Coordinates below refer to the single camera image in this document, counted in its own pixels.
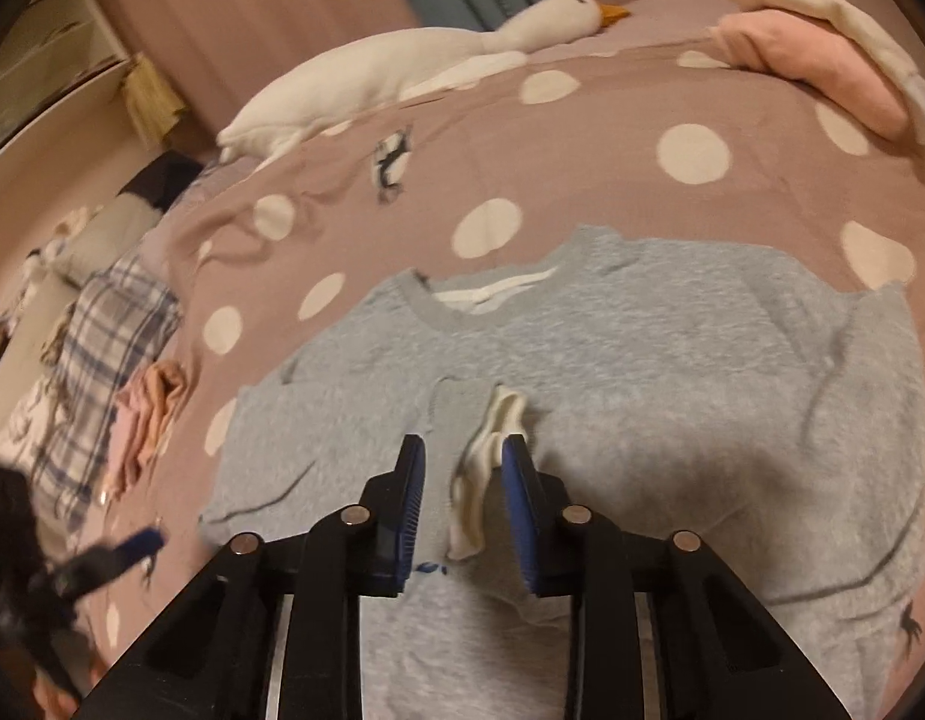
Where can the plaid cloth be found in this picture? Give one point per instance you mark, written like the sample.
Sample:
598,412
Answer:
94,360

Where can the pink polka dot blanket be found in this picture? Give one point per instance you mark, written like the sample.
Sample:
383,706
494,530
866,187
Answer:
582,187

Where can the white soft toy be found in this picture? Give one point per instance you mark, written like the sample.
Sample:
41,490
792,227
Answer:
38,262

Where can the yellow hanging cloth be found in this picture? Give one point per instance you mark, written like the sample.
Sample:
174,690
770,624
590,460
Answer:
151,101

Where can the pink folded cloth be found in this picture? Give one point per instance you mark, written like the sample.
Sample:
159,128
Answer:
807,64

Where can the pink curtain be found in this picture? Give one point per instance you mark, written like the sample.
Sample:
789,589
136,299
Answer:
244,15

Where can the pink crumpled cloth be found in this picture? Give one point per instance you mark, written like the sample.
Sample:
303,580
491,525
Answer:
143,420

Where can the grey pillow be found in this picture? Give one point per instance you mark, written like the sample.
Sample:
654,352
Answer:
109,232

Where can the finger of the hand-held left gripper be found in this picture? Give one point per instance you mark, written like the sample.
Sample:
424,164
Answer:
136,544

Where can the white shelf unit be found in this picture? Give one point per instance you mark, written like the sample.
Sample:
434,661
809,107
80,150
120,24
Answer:
57,37

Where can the dark cloth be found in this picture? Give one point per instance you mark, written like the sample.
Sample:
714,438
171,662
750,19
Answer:
162,176

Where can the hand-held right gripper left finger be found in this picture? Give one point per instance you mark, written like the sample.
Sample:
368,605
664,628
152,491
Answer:
410,514

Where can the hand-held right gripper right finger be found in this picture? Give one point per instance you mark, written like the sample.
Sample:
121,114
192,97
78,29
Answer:
518,514

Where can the white goose plush toy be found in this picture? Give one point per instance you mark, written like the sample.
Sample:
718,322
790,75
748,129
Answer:
357,75

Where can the grey sweatshirt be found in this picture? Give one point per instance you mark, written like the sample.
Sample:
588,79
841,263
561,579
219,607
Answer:
657,405

